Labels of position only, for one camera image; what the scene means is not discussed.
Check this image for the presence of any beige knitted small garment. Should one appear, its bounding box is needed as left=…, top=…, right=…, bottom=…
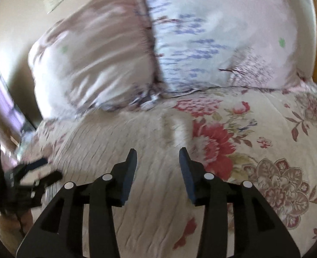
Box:
left=44, top=109, right=202, bottom=258

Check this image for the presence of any dark monitor screen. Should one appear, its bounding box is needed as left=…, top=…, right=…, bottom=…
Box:
left=0, top=75, right=36, bottom=137

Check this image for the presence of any floral bed sheet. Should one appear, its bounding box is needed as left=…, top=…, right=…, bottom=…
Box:
left=22, top=88, right=317, bottom=257

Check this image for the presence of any pink striped pillow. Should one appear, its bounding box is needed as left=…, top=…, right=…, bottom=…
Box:
left=28, top=0, right=159, bottom=119

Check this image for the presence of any lavender print pillow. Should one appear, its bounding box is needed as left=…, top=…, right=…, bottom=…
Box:
left=139, top=0, right=302, bottom=94

